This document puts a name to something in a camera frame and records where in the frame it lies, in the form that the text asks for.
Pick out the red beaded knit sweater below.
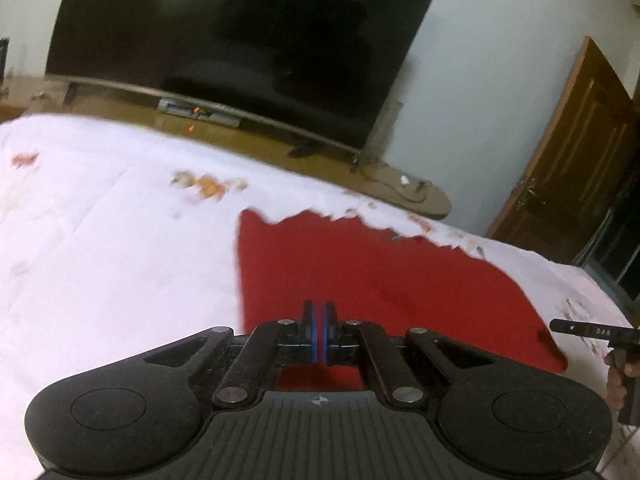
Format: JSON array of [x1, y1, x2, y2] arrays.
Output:
[[236, 210, 568, 374]]

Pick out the person's right hand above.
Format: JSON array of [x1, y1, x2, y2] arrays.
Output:
[[604, 351, 627, 412]]

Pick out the brown wooden door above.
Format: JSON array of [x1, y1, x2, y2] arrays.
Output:
[[485, 37, 639, 263]]

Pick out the wooden tv console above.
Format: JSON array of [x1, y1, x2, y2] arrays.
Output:
[[1, 76, 452, 220]]

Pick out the white floral bed sheet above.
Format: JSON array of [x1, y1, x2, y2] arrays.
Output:
[[1, 115, 625, 479]]

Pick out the clear glass vase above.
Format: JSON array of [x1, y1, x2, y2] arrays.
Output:
[[359, 99, 404, 165]]

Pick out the silver set-top box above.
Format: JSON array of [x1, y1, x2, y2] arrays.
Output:
[[157, 98, 242, 128]]

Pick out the large black curved television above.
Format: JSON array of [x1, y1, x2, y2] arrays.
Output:
[[46, 0, 433, 152]]

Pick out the brass door handle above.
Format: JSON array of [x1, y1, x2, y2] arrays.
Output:
[[515, 177, 540, 211]]

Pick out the black cable on console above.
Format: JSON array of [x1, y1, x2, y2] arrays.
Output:
[[349, 159, 436, 204]]

